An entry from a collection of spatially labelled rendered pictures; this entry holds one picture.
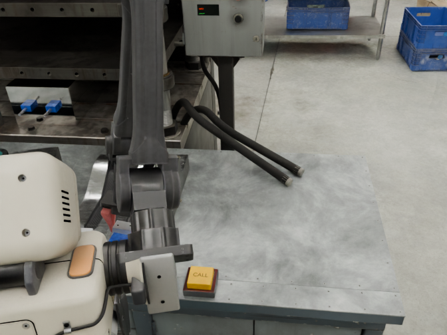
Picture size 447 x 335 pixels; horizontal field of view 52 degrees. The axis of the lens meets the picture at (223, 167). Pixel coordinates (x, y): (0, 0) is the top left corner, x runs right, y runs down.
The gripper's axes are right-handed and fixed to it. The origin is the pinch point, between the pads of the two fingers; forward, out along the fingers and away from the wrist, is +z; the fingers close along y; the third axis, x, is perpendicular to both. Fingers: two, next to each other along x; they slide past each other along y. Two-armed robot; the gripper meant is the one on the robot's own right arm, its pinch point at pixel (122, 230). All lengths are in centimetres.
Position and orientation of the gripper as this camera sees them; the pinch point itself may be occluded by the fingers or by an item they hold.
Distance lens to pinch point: 118.9
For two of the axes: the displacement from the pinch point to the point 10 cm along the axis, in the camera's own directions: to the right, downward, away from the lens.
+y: -9.8, -1.8, 0.4
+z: -1.4, 8.9, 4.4
